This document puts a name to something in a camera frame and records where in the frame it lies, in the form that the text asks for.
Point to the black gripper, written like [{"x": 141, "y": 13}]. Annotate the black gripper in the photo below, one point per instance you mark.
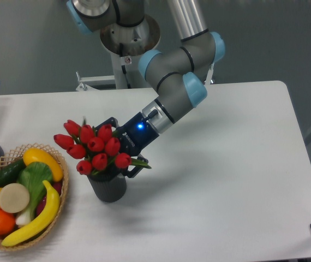
[{"x": 134, "y": 136}]

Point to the red tulip bouquet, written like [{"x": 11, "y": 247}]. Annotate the red tulip bouquet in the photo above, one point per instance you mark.
[{"x": 98, "y": 150}]

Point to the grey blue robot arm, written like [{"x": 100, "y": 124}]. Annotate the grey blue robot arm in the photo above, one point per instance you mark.
[{"x": 178, "y": 92}]

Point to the dark grey ribbed vase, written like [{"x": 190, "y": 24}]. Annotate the dark grey ribbed vase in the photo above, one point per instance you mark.
[{"x": 109, "y": 185}]

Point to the dark red vegetable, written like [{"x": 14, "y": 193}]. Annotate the dark red vegetable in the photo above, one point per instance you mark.
[{"x": 58, "y": 187}]

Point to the yellow banana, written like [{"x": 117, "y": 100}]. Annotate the yellow banana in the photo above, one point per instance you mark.
[{"x": 39, "y": 223}]

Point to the green bok choy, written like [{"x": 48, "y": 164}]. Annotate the green bok choy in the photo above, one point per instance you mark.
[{"x": 32, "y": 178}]

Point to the woven wicker basket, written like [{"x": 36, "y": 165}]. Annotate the woven wicker basket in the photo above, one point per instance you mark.
[{"x": 16, "y": 154}]

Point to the green cucumber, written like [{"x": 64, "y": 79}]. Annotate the green cucumber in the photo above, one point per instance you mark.
[{"x": 10, "y": 173}]

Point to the beige round disc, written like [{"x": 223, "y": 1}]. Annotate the beige round disc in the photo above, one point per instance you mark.
[{"x": 14, "y": 198}]

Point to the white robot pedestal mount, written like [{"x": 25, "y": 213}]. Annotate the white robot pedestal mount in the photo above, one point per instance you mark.
[{"x": 128, "y": 45}]

